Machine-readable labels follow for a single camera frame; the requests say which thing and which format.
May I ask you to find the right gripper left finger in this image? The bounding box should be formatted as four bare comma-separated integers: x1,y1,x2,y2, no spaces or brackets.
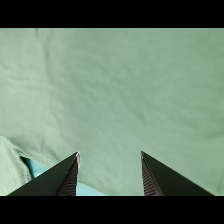
7,151,81,197

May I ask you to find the green garment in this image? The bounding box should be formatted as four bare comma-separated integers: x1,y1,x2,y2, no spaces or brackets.
0,27,224,197

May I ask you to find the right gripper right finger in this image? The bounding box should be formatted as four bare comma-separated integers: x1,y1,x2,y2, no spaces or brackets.
140,150,214,197

